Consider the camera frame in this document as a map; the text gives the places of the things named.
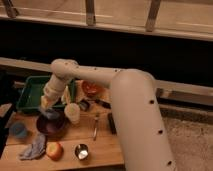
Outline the purple bowl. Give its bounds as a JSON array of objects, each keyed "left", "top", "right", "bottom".
[{"left": 36, "top": 113, "right": 65, "bottom": 136}]

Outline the small dark metal object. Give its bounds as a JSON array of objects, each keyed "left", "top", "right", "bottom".
[{"left": 78, "top": 100, "right": 90, "bottom": 111}]

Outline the grey blue cloth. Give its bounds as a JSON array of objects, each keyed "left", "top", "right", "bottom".
[{"left": 19, "top": 134, "right": 46, "bottom": 160}]

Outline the metal fork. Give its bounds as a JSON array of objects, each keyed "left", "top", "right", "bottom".
[{"left": 93, "top": 113, "right": 100, "bottom": 141}]

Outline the white cylindrical cup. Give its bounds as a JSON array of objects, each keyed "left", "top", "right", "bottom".
[{"left": 64, "top": 103, "right": 80, "bottom": 124}]

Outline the blue sponge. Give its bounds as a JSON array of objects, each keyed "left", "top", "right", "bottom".
[{"left": 39, "top": 108, "right": 60, "bottom": 120}]

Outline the small metal cup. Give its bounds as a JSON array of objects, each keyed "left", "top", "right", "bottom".
[{"left": 75, "top": 144, "right": 89, "bottom": 160}]

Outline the blue plastic cup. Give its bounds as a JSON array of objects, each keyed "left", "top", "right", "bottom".
[{"left": 9, "top": 122, "right": 27, "bottom": 139}]

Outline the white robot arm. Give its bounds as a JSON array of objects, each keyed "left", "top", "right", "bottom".
[{"left": 43, "top": 59, "right": 178, "bottom": 171}]

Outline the green plastic tray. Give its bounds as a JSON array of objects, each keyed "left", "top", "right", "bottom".
[{"left": 15, "top": 75, "right": 77, "bottom": 113}]

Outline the black chocolate bar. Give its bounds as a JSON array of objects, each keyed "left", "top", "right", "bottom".
[{"left": 107, "top": 113, "right": 117, "bottom": 134}]

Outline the red yellow apple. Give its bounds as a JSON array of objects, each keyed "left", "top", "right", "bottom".
[{"left": 46, "top": 142, "right": 63, "bottom": 160}]

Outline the red bowl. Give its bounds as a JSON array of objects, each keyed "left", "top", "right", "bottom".
[{"left": 82, "top": 81, "right": 103, "bottom": 97}]

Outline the black handled knife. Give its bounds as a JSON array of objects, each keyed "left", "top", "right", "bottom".
[{"left": 95, "top": 99, "right": 111, "bottom": 109}]

